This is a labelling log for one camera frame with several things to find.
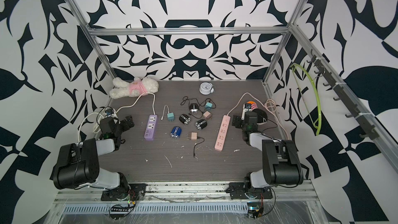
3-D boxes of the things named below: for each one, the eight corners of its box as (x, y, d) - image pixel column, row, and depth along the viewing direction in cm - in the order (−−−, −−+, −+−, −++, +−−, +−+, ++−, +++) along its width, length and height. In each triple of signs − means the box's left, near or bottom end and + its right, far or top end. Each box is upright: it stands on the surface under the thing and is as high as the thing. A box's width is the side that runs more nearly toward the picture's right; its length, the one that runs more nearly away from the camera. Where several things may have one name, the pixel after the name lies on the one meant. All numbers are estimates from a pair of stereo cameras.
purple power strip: (144, 140, 92) (143, 138, 90) (150, 117, 102) (149, 114, 100) (153, 140, 92) (152, 138, 90) (158, 117, 102) (157, 114, 100)
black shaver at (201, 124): (198, 131, 96) (198, 129, 93) (194, 124, 98) (194, 122, 96) (208, 126, 98) (208, 124, 96) (204, 120, 101) (204, 117, 98)
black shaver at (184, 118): (178, 120, 101) (178, 117, 98) (183, 114, 103) (183, 112, 101) (186, 125, 98) (186, 123, 96) (191, 120, 101) (191, 117, 98)
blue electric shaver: (170, 138, 92) (169, 136, 90) (171, 128, 97) (171, 126, 95) (181, 138, 92) (180, 136, 90) (181, 128, 97) (181, 126, 95)
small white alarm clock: (199, 95, 113) (199, 91, 110) (199, 85, 119) (199, 82, 116) (213, 95, 113) (214, 91, 110) (213, 85, 119) (213, 82, 116)
